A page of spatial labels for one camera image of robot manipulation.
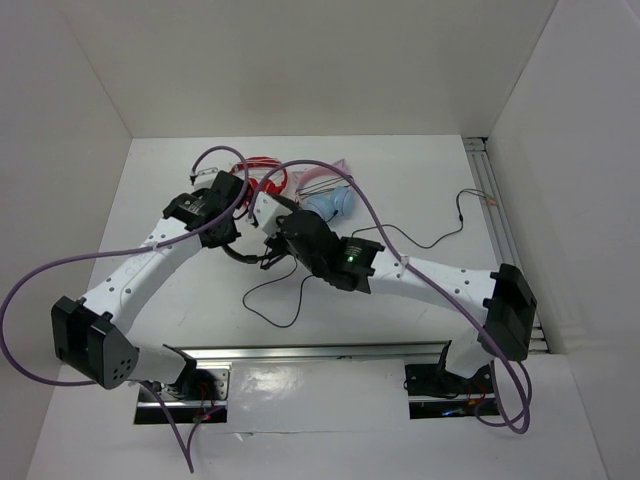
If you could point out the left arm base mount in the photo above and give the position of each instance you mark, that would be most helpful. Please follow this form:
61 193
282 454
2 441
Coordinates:
203 401

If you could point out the black headset with microphone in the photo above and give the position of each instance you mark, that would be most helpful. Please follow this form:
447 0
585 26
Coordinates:
246 259

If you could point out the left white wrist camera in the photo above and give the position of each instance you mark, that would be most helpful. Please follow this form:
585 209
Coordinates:
203 174

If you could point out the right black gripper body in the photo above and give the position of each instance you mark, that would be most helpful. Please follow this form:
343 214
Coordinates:
279 242

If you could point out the pink blue cat headphones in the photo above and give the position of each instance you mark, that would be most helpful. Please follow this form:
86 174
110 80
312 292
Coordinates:
325 191

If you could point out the aluminium rail front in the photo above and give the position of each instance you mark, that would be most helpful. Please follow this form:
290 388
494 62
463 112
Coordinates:
407 351

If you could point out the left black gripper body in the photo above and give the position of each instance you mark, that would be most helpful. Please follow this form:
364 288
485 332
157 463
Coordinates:
228 235

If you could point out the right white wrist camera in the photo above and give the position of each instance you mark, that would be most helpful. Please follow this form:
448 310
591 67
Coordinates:
267 209

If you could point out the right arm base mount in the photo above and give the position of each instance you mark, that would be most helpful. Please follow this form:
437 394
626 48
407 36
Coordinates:
436 393

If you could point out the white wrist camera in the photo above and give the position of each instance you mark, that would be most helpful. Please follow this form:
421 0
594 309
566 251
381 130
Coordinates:
267 209
203 174

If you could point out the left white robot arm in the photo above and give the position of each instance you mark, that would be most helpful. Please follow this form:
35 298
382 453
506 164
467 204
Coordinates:
90 333

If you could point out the red headphones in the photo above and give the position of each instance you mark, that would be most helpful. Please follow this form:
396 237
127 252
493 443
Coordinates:
261 163

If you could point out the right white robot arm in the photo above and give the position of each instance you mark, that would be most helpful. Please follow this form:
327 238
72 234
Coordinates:
499 305

